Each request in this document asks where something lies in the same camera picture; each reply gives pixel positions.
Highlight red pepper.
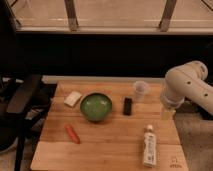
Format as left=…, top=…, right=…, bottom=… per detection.
left=65, top=125, right=80, bottom=144

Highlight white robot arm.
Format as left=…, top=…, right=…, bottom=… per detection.
left=160, top=61, right=213, bottom=121

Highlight white sponge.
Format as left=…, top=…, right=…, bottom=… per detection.
left=64, top=91, right=82, bottom=107

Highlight white squeeze bottle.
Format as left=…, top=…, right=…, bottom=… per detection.
left=143, top=125, right=157, bottom=167

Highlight clear plastic cup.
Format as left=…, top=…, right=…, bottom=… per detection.
left=133, top=81, right=149, bottom=102

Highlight black rectangular block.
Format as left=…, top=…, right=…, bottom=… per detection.
left=123, top=98, right=132, bottom=115

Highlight green bowl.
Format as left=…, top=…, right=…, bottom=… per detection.
left=80, top=93, right=112, bottom=122

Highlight black office chair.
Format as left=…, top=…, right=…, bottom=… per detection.
left=0, top=74, right=51, bottom=171

